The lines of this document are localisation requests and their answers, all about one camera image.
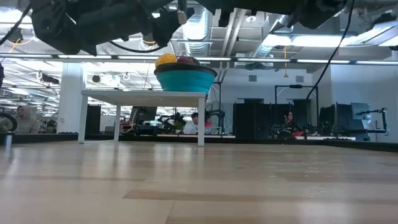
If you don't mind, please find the blue collapsible bowl grey rim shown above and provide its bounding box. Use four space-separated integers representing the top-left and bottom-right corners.
153 63 218 93

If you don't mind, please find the silver metal post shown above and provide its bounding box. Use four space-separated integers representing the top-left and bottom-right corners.
2 131 14 147

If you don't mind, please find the yellow fruit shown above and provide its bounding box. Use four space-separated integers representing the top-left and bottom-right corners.
155 52 178 68

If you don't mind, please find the black metal frame stand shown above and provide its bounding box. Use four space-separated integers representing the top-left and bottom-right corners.
274 84 320 138

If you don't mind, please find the person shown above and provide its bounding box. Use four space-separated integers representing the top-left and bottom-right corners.
13 105 40 135
280 111 300 139
182 112 201 135

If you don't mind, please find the black curved cable loop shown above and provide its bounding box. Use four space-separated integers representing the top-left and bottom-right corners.
0 111 19 133

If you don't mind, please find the dark red pepper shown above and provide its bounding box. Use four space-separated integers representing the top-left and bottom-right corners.
176 56 201 66

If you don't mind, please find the silver ventilation duct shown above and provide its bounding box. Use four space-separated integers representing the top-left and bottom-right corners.
182 6 215 57

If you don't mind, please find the dark monitor pair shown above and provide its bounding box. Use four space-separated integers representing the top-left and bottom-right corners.
319 104 353 135

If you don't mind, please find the black partition screen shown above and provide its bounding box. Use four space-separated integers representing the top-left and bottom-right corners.
233 102 282 139

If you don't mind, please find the white perforated metal riser shelf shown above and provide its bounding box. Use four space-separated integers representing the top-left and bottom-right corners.
77 90 207 147

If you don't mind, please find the monitor on arm mount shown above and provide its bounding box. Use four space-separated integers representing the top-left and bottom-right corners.
350 102 371 121

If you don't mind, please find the dark background monitor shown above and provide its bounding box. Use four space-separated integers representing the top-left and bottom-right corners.
129 106 159 126

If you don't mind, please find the ceiling light panel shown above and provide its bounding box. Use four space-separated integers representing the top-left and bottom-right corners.
263 32 398 48

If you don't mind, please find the black cabinet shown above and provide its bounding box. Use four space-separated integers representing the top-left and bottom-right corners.
85 104 102 134

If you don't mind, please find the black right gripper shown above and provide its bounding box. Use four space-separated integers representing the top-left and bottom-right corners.
195 0 351 29

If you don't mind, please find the black ceiling-hung camera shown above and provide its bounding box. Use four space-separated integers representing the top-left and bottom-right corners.
142 32 156 47

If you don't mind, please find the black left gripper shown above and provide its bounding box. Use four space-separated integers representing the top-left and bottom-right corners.
29 0 156 57

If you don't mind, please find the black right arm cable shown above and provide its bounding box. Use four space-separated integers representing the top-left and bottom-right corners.
305 0 357 101

